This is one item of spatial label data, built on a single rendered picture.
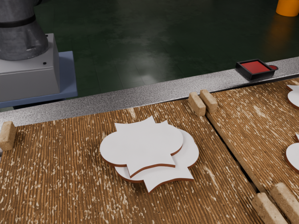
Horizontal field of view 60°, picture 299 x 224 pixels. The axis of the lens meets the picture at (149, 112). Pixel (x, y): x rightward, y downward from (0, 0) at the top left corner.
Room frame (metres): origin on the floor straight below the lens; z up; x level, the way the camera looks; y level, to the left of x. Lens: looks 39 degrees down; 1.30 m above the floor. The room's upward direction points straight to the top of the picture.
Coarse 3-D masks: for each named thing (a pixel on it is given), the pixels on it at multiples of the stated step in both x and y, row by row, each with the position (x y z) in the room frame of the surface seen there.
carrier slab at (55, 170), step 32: (32, 128) 0.39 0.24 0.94; (64, 128) 0.39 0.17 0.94; (96, 128) 0.39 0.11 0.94; (192, 128) 0.39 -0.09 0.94; (0, 160) 0.30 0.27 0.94; (32, 160) 0.30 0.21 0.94; (64, 160) 0.30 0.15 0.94; (96, 160) 0.30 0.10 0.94; (224, 160) 0.30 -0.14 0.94; (0, 192) 0.24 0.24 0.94; (32, 192) 0.24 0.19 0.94; (64, 192) 0.24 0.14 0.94; (96, 192) 0.24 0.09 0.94; (128, 192) 0.24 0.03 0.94; (160, 192) 0.24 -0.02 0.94; (192, 192) 0.24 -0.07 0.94; (224, 192) 0.24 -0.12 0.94
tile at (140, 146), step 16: (128, 128) 0.35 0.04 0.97; (144, 128) 0.35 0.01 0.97; (160, 128) 0.35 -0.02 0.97; (176, 128) 0.35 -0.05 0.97; (112, 144) 0.31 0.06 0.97; (128, 144) 0.31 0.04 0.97; (144, 144) 0.31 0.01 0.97; (160, 144) 0.31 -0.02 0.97; (176, 144) 0.31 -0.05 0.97; (112, 160) 0.28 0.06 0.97; (128, 160) 0.28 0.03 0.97; (144, 160) 0.28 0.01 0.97; (160, 160) 0.28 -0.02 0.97
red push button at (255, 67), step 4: (244, 64) 0.67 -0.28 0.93; (248, 64) 0.67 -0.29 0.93; (252, 64) 0.67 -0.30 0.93; (256, 64) 0.67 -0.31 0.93; (260, 64) 0.67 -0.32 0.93; (248, 68) 0.64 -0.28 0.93; (252, 68) 0.64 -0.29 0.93; (256, 68) 0.64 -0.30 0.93; (260, 68) 0.64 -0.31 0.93; (264, 68) 0.64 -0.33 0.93; (252, 72) 0.62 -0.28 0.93; (256, 72) 0.62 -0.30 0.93
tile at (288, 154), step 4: (296, 136) 0.36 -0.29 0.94; (296, 140) 0.35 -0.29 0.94; (292, 144) 0.34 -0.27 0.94; (296, 144) 0.34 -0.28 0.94; (288, 148) 0.33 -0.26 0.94; (292, 148) 0.33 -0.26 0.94; (296, 148) 0.33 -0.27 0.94; (288, 152) 0.32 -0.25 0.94; (292, 152) 0.32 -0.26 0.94; (296, 152) 0.32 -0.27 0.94; (288, 156) 0.31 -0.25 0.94; (292, 156) 0.31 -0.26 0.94; (296, 156) 0.31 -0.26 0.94; (288, 160) 0.30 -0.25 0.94; (292, 160) 0.30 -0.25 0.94; (296, 160) 0.30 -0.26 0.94; (288, 164) 0.29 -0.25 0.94; (292, 164) 0.29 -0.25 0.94; (296, 164) 0.29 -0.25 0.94; (292, 168) 0.29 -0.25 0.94; (296, 168) 0.28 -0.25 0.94
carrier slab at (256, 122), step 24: (216, 96) 0.50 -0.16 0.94; (240, 96) 0.50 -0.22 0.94; (264, 96) 0.50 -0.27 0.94; (216, 120) 0.41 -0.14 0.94; (240, 120) 0.41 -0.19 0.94; (264, 120) 0.41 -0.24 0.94; (288, 120) 0.41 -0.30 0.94; (240, 144) 0.34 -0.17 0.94; (264, 144) 0.34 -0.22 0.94; (288, 144) 0.34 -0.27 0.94; (264, 168) 0.29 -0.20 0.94; (288, 168) 0.29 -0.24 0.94
